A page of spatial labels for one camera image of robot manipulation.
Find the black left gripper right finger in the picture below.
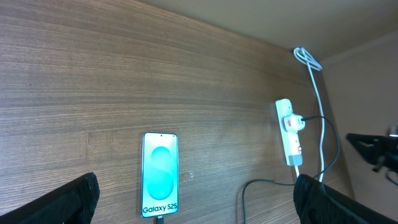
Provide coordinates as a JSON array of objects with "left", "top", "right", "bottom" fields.
[{"left": 293, "top": 174, "right": 397, "bottom": 224}]

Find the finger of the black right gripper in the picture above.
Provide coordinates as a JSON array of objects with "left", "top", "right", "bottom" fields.
[{"left": 346, "top": 133, "right": 397, "bottom": 172}]

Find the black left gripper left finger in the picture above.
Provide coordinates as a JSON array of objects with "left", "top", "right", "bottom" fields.
[{"left": 1, "top": 172, "right": 100, "bottom": 224}]

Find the black USB charging cable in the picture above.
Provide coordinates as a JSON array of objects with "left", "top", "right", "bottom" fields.
[{"left": 156, "top": 115, "right": 341, "bottom": 224}]

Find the Galaxy smartphone with cyan screen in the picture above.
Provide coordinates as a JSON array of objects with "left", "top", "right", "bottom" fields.
[{"left": 141, "top": 132, "right": 179, "bottom": 218}]

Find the white charger plug adapter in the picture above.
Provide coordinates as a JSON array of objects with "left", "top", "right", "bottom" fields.
[{"left": 283, "top": 114, "right": 305, "bottom": 133}]

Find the white power strip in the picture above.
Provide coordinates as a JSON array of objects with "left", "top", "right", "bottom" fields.
[{"left": 275, "top": 98, "right": 303, "bottom": 166}]

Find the white power strip cable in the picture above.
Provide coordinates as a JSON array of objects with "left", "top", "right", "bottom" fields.
[{"left": 292, "top": 47, "right": 326, "bottom": 184}]

